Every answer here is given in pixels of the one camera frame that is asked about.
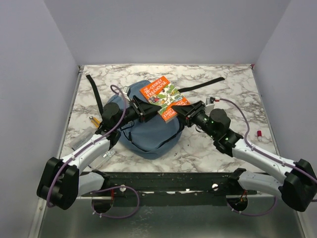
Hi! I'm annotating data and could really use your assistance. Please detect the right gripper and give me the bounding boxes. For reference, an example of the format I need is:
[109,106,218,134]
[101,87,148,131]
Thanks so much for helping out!
[173,100,218,139]

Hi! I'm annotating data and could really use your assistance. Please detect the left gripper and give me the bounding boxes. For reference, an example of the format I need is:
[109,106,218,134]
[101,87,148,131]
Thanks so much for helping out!
[115,95,161,129]

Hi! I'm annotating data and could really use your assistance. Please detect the orange Treehouse book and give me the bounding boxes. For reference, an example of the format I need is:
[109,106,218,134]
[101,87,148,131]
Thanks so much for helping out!
[140,76,190,123]

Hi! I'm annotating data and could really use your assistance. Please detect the blue backpack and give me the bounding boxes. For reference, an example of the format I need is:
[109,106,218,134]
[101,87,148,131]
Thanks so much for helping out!
[86,76,225,161]

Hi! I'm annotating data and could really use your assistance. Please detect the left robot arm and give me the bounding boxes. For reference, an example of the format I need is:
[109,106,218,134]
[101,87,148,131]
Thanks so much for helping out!
[37,96,161,210]

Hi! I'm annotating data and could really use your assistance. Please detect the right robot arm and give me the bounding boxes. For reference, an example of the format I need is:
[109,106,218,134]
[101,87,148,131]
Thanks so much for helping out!
[172,101,317,212]

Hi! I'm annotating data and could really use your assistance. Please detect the yellow utility knife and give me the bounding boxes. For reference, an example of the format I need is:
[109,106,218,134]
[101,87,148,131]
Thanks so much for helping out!
[89,116,101,128]

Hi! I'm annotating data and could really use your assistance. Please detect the red glue stick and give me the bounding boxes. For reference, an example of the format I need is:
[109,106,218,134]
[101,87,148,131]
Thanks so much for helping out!
[257,130,263,141]

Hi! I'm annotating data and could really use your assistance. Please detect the clear plastic box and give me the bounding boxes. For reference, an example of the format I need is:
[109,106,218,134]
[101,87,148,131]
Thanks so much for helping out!
[69,127,115,172]

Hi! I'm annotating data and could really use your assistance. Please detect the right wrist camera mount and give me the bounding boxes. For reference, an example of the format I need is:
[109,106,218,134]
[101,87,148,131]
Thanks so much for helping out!
[205,97,220,114]

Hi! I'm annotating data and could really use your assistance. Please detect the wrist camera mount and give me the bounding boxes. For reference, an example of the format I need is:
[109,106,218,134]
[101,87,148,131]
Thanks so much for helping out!
[205,97,220,114]
[121,86,131,104]

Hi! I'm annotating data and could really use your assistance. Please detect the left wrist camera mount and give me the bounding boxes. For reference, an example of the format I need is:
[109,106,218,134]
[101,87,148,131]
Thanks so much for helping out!
[121,86,131,104]

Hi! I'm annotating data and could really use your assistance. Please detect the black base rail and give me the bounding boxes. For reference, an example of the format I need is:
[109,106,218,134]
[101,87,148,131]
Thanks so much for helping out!
[85,172,244,211]

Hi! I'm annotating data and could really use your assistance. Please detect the aluminium frame rail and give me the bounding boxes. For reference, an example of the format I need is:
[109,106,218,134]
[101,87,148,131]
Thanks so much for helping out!
[28,65,85,238]

